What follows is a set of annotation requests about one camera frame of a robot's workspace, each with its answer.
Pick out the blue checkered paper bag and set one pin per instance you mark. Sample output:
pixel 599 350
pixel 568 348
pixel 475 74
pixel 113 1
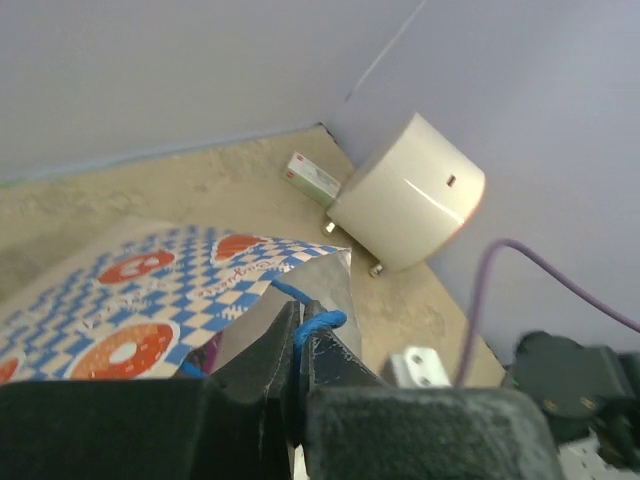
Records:
pixel 144 300

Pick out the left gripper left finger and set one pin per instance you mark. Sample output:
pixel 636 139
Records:
pixel 233 424

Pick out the small green white box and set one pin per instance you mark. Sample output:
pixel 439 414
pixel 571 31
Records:
pixel 311 180

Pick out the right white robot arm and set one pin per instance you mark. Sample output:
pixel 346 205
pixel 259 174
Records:
pixel 584 392

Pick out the beige and orange cylinder device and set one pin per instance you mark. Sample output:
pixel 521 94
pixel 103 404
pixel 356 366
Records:
pixel 411 196

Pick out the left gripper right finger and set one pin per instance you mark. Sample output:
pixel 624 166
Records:
pixel 357 427

